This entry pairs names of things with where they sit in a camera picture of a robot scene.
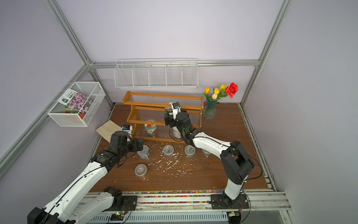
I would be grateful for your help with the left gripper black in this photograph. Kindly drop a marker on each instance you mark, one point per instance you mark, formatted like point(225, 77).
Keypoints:
point(140, 143)

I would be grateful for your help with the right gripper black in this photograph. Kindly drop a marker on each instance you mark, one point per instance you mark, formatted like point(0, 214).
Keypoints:
point(172, 120)

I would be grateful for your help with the green red tomato can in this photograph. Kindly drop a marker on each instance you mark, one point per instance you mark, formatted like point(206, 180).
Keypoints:
point(168, 111)

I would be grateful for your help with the silver green tin can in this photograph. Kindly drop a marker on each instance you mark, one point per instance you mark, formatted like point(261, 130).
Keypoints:
point(144, 153)

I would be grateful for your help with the white tin can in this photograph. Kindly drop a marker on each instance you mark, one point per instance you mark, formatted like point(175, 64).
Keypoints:
point(176, 133)

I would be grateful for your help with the tomato lid round tin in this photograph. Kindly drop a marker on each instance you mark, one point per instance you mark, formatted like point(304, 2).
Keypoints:
point(151, 129)

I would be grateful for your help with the red seed plastic jar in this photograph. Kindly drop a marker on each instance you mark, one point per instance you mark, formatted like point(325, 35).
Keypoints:
point(141, 170)

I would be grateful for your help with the purple seed plastic jar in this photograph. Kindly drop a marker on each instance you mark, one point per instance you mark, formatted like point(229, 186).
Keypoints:
point(168, 150)

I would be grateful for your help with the green seed plastic jar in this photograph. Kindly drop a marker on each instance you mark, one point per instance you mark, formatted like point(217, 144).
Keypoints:
point(190, 151)

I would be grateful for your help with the dark seed plastic jar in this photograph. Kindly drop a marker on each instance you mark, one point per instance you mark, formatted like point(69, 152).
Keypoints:
point(206, 153)

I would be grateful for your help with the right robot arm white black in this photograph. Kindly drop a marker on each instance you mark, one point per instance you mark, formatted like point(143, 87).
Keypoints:
point(237, 163)

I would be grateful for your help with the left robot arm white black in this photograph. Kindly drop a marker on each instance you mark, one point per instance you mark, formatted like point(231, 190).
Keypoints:
point(64, 208)

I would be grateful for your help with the purple flower seed packet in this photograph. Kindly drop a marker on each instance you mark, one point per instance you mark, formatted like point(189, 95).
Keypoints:
point(75, 101)

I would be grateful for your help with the cream work glove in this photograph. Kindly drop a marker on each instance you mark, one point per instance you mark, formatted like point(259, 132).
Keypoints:
point(108, 129)

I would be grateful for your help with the glass vase with flowers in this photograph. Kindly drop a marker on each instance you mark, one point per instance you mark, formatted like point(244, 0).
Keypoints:
point(212, 98)

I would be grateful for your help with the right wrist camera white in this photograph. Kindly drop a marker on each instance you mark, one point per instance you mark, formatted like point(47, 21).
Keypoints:
point(176, 109)

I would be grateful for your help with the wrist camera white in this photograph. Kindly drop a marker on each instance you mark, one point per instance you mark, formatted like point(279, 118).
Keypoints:
point(176, 109)
point(127, 128)

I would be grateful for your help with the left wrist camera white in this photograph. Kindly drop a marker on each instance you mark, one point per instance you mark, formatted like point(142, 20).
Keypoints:
point(127, 128)

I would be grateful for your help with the white wire wall basket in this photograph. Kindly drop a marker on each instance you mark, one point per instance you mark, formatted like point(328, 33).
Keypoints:
point(156, 73)

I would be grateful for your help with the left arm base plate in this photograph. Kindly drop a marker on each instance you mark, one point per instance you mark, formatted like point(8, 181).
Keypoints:
point(124, 203)

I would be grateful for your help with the white wire side basket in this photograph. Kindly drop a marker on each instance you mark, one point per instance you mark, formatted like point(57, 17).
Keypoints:
point(65, 118)

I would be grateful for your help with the aluminium rail frame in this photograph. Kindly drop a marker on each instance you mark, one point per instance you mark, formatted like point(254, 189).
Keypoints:
point(165, 201)

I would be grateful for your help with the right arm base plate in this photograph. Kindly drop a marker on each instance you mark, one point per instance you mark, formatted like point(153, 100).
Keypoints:
point(222, 202)

